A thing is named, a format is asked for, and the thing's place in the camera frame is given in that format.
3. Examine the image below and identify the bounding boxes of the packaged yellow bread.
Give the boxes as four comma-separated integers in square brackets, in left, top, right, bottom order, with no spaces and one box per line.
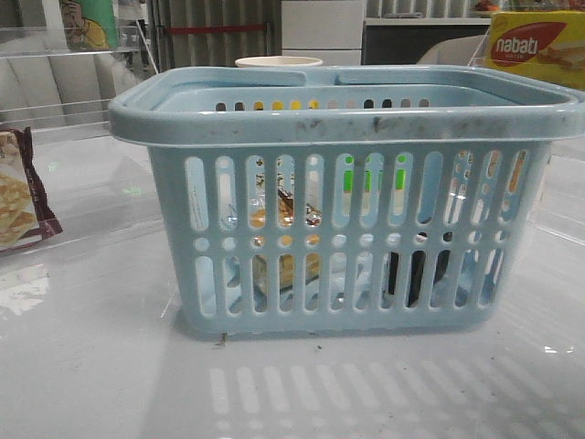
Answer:
[223,171,324,309]

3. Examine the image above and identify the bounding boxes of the clear acrylic display shelf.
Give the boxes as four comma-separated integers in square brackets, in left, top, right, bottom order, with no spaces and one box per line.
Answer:
[0,17,159,271]

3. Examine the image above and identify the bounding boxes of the light blue plastic basket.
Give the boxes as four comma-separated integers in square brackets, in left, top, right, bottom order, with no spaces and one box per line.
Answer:
[109,65,584,335]

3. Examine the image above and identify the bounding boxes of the yellow popcorn paper bucket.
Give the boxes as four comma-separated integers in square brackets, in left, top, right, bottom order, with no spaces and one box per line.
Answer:
[235,56,323,68]

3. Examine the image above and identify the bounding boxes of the yellow nabati wafer box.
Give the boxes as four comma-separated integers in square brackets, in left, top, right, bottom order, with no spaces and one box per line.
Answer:
[484,10,584,91]

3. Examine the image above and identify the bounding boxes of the fruit plate on cabinet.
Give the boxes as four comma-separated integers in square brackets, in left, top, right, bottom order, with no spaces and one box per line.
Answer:
[473,0,500,14]

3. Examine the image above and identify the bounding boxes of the clear acrylic right shelf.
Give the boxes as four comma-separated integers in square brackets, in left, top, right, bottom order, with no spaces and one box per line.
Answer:
[465,34,585,251]

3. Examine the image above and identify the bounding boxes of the maroon cracker snack packet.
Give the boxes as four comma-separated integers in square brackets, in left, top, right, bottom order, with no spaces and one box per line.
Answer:
[1,127,63,253]

